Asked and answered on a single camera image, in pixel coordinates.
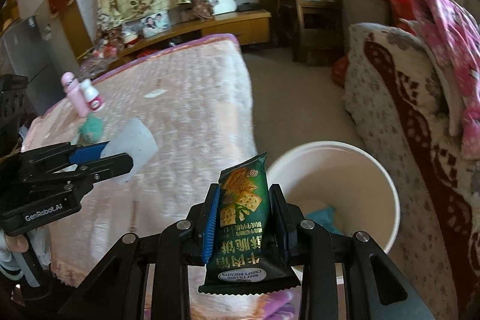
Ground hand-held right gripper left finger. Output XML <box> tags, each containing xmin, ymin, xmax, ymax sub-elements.
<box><xmin>75</xmin><ymin>184</ymin><xmax>221</xmax><ymax>320</ymax></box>

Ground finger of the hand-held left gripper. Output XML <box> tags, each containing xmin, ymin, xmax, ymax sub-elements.
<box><xmin>19</xmin><ymin>141</ymin><xmax>111</xmax><ymax>175</ymax></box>
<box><xmin>22</xmin><ymin>152</ymin><xmax>134</xmax><ymax>194</ymax></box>

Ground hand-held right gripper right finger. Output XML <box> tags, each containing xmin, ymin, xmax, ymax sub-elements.
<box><xmin>269</xmin><ymin>184</ymin><xmax>437</xmax><ymax>320</ymax></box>

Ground white foam block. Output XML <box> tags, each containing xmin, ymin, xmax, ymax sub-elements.
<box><xmin>100</xmin><ymin>118</ymin><xmax>158</xmax><ymax>185</ymax></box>

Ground green biscuit packet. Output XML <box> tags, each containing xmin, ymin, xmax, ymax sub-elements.
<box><xmin>197</xmin><ymin>152</ymin><xmax>302</xmax><ymax>295</ymax></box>

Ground white round bucket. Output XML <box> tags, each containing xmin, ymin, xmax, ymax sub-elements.
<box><xmin>262</xmin><ymin>141</ymin><xmax>401</xmax><ymax>276</ymax></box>

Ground person's left hand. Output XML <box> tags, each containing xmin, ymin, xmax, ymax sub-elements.
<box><xmin>4</xmin><ymin>235</ymin><xmax>30</xmax><ymax>254</ymax></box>

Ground green towel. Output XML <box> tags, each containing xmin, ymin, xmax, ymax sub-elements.
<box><xmin>77</xmin><ymin>114</ymin><xmax>105</xmax><ymax>145</ymax></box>

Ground blue crumpled wrapper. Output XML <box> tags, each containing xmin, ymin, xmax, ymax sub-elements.
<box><xmin>304</xmin><ymin>207</ymin><xmax>344</xmax><ymax>236</ymax></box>

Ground white pill bottle pink label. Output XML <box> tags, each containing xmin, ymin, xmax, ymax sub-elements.
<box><xmin>80</xmin><ymin>79</ymin><xmax>104</xmax><ymax>113</ymax></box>

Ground pink water bottle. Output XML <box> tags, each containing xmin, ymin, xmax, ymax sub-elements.
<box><xmin>61</xmin><ymin>72</ymin><xmax>91</xmax><ymax>117</ymax></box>

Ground pile of plastic bags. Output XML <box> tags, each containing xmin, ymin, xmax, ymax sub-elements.
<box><xmin>79</xmin><ymin>31</ymin><xmax>139</xmax><ymax>81</ymax></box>

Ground grey refrigerator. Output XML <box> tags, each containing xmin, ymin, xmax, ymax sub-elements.
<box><xmin>0</xmin><ymin>14</ymin><xmax>59</xmax><ymax>114</ymax></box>

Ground framed couple photo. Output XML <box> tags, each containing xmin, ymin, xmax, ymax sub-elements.
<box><xmin>140</xmin><ymin>10</ymin><xmax>172</xmax><ymax>39</ymax></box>

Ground sofa with patterned cover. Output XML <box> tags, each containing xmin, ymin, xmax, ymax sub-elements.
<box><xmin>343</xmin><ymin>22</ymin><xmax>480</xmax><ymax>320</ymax></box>

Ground wooden low cabinet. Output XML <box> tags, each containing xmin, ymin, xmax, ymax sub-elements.
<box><xmin>77</xmin><ymin>10</ymin><xmax>272</xmax><ymax>73</ymax></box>

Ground pink floral blanket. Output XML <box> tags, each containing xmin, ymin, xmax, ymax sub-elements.
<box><xmin>410</xmin><ymin>0</ymin><xmax>480</xmax><ymax>159</ymax></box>

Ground red cloth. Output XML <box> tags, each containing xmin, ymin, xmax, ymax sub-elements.
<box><xmin>382</xmin><ymin>0</ymin><xmax>417</xmax><ymax>36</ymax></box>

